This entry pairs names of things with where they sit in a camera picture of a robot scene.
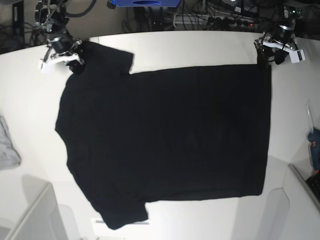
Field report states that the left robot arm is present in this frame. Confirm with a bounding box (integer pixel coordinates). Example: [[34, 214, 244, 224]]
[[254, 3, 306, 68]]

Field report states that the blue box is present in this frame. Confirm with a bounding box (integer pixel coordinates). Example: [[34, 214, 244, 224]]
[[109, 0, 180, 8]]

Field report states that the white power strip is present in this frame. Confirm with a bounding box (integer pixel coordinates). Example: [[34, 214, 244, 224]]
[[172, 13, 257, 28]]

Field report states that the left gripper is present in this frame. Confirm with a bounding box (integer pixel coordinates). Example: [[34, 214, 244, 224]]
[[254, 24, 298, 69]]

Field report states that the black keyboard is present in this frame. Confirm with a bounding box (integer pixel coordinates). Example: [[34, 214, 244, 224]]
[[306, 173, 320, 200]]

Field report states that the black T-shirt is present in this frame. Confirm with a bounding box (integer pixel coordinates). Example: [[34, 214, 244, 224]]
[[55, 41, 272, 230]]

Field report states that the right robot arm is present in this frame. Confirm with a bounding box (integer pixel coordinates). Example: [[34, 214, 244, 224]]
[[33, 0, 96, 74]]

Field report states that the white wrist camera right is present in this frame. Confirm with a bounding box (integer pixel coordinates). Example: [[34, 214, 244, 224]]
[[37, 59, 54, 74]]

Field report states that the grey cloth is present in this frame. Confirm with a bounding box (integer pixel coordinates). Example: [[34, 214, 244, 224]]
[[0, 116, 22, 171]]

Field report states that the blue glue gun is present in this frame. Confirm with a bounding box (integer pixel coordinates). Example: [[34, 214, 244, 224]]
[[305, 105, 320, 173]]

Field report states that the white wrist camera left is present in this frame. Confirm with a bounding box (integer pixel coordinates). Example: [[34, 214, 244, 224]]
[[289, 49, 306, 64]]

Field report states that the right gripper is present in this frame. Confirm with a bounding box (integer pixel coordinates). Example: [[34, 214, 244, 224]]
[[46, 33, 85, 74]]

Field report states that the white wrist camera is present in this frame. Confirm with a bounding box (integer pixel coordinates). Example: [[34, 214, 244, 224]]
[[37, 59, 54, 74], [289, 49, 306, 64]]

